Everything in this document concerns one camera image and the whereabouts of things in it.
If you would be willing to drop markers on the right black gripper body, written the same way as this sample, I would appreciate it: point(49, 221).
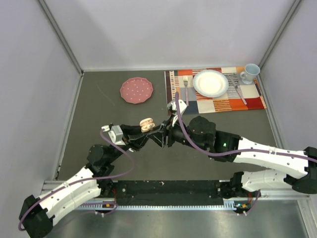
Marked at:
point(175, 133)

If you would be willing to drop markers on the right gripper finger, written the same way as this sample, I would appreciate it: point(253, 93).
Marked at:
point(162, 128)
point(158, 138)

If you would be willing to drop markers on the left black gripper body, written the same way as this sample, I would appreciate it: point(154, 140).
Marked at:
point(127, 141)

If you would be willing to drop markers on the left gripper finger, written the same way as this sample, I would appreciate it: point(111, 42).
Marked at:
point(131, 132)
point(138, 144)

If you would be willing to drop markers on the white earbud charging case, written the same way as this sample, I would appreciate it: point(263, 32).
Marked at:
point(147, 124)

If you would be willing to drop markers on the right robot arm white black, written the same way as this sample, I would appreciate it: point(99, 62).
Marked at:
point(282, 168)

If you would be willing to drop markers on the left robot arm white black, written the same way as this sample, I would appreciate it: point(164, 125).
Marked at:
point(40, 214)

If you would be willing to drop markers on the pink polka dot plate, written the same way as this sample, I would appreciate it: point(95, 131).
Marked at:
point(136, 90)

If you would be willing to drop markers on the white paper plate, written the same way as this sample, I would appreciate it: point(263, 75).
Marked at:
point(210, 83)

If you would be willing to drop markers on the patchwork colourful placemat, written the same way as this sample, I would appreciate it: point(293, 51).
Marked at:
point(230, 101)

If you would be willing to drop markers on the light blue mug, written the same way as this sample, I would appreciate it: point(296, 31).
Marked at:
point(250, 72)

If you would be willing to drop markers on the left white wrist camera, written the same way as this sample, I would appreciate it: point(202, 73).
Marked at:
point(115, 133)

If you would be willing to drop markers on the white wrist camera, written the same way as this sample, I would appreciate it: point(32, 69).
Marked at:
point(172, 107)
point(115, 133)

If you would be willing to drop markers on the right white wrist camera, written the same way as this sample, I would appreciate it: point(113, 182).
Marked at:
point(172, 107)

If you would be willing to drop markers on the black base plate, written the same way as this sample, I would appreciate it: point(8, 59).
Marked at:
point(171, 192)

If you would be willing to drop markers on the pink handled fork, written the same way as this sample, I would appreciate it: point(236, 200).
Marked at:
point(185, 82)

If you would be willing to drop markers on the pink handled knife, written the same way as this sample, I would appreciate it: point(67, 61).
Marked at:
point(237, 90)

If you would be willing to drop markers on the grey slotted cable duct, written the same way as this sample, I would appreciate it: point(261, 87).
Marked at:
point(230, 205)

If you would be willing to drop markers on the aluminium frame rail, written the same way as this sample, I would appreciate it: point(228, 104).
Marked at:
point(50, 185)

